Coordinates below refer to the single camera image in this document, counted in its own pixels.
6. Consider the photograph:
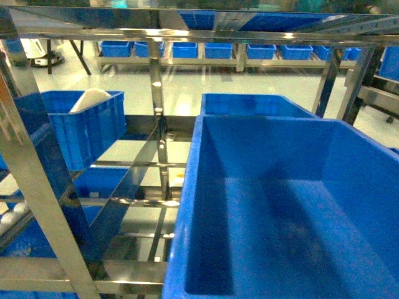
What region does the large blue bin foreground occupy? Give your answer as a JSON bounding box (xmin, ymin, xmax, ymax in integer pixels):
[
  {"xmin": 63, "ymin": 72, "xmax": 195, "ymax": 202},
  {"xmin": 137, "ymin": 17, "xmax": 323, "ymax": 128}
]
[{"xmin": 162, "ymin": 115, "xmax": 398, "ymax": 298}]

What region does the background rack with bins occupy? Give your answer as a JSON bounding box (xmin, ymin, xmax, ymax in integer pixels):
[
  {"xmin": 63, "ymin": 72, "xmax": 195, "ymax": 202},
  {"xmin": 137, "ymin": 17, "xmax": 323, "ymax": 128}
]
[{"xmin": 95, "ymin": 40, "xmax": 362, "ymax": 74}]

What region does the white object in crate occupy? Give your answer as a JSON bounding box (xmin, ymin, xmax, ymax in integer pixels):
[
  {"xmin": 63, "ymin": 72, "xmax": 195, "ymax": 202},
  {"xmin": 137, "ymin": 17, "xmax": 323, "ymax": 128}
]
[{"xmin": 69, "ymin": 88, "xmax": 111, "ymax": 113}]

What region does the blue crate with white item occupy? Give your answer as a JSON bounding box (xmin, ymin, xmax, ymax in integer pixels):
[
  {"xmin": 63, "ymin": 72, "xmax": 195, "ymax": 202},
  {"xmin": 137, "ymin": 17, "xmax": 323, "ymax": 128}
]
[{"xmin": 16, "ymin": 90, "xmax": 127, "ymax": 171}]

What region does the blue bin behind foreground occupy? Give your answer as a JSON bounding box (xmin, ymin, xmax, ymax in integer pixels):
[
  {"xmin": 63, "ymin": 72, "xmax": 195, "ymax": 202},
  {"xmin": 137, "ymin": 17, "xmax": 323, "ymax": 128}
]
[{"xmin": 200, "ymin": 93, "xmax": 319, "ymax": 118}]

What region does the stainless steel shelf rack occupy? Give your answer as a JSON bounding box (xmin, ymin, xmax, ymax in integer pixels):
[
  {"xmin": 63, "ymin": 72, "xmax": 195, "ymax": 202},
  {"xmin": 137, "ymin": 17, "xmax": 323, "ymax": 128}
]
[{"xmin": 1, "ymin": 1, "xmax": 398, "ymax": 298}]

